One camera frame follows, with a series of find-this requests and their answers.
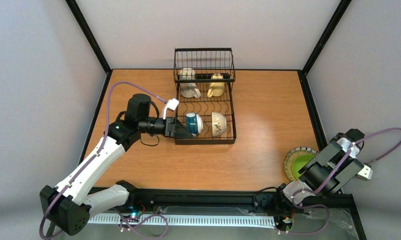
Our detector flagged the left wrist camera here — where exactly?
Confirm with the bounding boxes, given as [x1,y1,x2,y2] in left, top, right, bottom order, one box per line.
[161,98,180,120]

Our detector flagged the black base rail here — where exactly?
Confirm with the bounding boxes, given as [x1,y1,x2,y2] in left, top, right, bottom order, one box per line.
[92,187,355,213]

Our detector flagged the yellow mug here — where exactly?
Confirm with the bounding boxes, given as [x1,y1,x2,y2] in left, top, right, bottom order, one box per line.
[207,73,226,98]

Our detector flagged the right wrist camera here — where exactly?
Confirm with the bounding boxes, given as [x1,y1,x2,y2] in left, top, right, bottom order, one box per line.
[356,164,373,181]

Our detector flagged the black enclosure frame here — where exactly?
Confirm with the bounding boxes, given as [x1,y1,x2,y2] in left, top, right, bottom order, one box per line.
[44,0,367,240]

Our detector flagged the black wire dish rack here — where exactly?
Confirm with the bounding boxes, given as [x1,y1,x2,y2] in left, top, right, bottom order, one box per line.
[173,47,237,145]

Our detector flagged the white bowl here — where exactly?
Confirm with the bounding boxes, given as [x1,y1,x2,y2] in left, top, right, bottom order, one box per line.
[211,112,227,137]

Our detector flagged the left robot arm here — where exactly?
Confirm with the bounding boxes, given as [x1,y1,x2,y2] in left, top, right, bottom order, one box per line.
[39,93,193,240]

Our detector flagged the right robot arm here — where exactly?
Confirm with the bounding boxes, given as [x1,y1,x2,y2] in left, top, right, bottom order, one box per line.
[282,128,372,205]

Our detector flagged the white floral mug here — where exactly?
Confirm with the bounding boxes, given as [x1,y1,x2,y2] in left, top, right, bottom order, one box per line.
[178,68,201,99]

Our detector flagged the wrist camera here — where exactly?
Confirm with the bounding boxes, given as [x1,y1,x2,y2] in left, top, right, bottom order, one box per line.
[161,98,180,120]
[356,164,373,181]

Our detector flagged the dark teal spotted bowl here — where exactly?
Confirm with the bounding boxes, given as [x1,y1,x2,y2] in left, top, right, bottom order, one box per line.
[185,112,204,137]

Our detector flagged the white black striped plate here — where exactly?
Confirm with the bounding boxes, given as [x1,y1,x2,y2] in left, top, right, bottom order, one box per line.
[293,147,318,155]

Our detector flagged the white slotted cable duct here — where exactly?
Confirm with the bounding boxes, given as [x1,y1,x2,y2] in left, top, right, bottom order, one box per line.
[88,213,276,229]

